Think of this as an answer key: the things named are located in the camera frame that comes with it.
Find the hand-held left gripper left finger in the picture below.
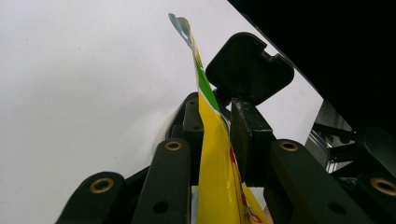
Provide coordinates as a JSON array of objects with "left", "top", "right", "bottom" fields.
[{"left": 182, "top": 97, "right": 204, "bottom": 189}]

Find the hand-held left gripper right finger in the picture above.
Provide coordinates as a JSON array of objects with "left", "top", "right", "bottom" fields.
[{"left": 230, "top": 97, "right": 276, "bottom": 189}]

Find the yellow refill pouch green cap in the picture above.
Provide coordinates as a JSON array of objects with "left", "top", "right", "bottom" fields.
[{"left": 167, "top": 12, "right": 273, "bottom": 224}]

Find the black metal stand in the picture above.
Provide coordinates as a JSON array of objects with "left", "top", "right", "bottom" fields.
[{"left": 312, "top": 121, "right": 358, "bottom": 175}]

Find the white table sheet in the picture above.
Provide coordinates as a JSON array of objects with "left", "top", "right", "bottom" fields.
[{"left": 0, "top": 0, "right": 325, "bottom": 224}]

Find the long aluminium floor rail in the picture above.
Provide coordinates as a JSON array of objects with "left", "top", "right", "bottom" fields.
[{"left": 305, "top": 130, "right": 332, "bottom": 171}]

